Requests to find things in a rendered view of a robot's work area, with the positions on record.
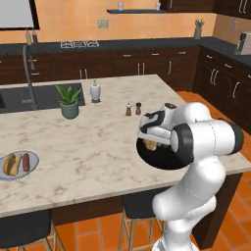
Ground red-brown sausage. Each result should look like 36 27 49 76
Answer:
22 152 31 174

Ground grey plate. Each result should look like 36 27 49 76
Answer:
0 150 40 181

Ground black bowl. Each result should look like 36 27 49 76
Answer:
135 137 194 171

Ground dark wood wall cupboards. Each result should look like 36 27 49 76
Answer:
159 0 251 20

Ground dark wood island base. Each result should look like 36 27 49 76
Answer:
51 172 245 251

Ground grey wall socket pair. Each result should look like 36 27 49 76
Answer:
96 19 110 29

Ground dark wall shelf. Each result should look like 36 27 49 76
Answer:
106 8 168 15

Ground black bar stool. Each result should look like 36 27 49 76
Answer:
117 188 165 251
0 209 67 251

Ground hob with white grates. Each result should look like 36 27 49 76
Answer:
60 39 100 49

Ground dark sink basin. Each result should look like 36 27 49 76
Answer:
0 82 86 115

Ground beige toaster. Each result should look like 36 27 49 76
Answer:
232 31 251 56

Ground white soap dispenser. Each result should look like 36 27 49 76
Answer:
89 78 102 104

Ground short dark base cupboard run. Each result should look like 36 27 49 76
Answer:
192 45 251 135

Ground bun in black bowl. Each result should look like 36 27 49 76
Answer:
144 139 159 152

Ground green plant in pot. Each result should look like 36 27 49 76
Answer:
54 83 83 121

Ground black-framed window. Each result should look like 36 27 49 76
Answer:
0 0 40 31

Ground grey pot with utensils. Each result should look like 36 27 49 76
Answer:
193 19 206 40

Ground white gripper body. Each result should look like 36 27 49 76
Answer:
136 125 174 147

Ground long dark base cupboard run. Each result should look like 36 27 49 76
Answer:
0 45 201 93

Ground hot dog bun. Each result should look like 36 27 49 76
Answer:
2 153 23 177

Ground dark red bottle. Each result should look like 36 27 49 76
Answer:
31 28 39 44

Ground grey sink tap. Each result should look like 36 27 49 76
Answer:
22 44 40 111

